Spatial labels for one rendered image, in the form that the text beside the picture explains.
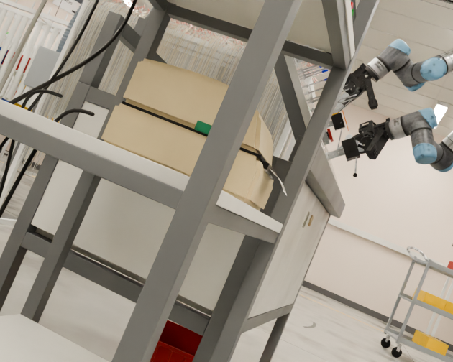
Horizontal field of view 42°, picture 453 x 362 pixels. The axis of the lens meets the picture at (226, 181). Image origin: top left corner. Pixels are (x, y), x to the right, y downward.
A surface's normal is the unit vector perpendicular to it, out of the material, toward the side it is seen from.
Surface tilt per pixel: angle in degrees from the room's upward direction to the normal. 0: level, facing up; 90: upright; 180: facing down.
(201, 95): 90
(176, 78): 90
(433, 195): 90
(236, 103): 90
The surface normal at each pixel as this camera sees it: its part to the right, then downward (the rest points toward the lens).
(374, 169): -0.21, -0.14
